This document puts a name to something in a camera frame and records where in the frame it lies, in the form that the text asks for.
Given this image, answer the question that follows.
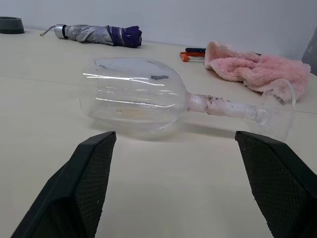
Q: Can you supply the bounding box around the clear wine glass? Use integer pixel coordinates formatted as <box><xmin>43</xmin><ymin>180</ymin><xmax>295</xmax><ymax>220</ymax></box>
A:
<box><xmin>78</xmin><ymin>57</ymin><xmax>298</xmax><ymax>144</ymax></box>

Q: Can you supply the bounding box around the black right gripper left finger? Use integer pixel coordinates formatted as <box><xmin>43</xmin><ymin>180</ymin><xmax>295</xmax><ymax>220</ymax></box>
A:
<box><xmin>9</xmin><ymin>131</ymin><xmax>117</xmax><ymax>238</ymax></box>

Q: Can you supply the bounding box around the orange hacksaw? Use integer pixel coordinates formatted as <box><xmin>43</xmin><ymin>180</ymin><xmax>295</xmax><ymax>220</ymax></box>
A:
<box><xmin>180</xmin><ymin>51</ymin><xmax>263</xmax><ymax>62</ymax></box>

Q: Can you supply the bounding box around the pink fluffy towel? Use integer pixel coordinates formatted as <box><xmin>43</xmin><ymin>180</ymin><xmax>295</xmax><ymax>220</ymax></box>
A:
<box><xmin>204</xmin><ymin>40</ymin><xmax>311</xmax><ymax>101</ymax></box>

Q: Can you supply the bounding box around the folded grey purple umbrella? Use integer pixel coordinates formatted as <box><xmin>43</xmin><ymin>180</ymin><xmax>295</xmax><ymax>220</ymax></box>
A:
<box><xmin>39</xmin><ymin>24</ymin><xmax>143</xmax><ymax>49</ymax></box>

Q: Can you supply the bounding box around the grey partition panel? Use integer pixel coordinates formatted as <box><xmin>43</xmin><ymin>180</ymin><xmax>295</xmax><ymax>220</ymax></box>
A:
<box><xmin>301</xmin><ymin>32</ymin><xmax>317</xmax><ymax>76</ymax></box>

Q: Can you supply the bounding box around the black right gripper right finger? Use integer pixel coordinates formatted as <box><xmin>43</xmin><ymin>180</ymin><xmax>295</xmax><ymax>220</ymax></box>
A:
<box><xmin>234</xmin><ymin>130</ymin><xmax>317</xmax><ymax>238</ymax></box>

